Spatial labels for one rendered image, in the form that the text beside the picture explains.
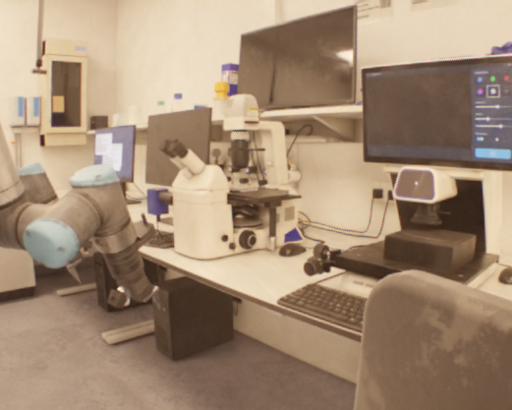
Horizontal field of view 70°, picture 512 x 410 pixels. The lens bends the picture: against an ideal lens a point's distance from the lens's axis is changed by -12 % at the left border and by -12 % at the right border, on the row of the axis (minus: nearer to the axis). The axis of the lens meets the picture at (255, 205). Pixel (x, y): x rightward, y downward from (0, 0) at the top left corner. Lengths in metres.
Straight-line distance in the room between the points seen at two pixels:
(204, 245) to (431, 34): 1.25
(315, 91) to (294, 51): 0.24
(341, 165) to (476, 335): 1.49
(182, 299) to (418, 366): 1.75
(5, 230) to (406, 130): 0.95
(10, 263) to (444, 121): 2.93
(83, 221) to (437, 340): 0.57
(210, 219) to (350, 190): 0.75
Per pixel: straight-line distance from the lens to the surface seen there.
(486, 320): 0.44
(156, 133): 2.09
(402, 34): 1.92
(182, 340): 2.25
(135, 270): 0.88
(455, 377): 0.48
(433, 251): 0.94
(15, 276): 3.30
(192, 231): 1.34
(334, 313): 0.90
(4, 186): 0.79
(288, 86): 1.91
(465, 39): 1.80
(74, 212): 0.73
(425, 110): 1.10
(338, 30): 1.80
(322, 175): 1.93
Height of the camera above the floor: 1.11
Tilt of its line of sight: 8 degrees down
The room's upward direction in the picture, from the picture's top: straight up
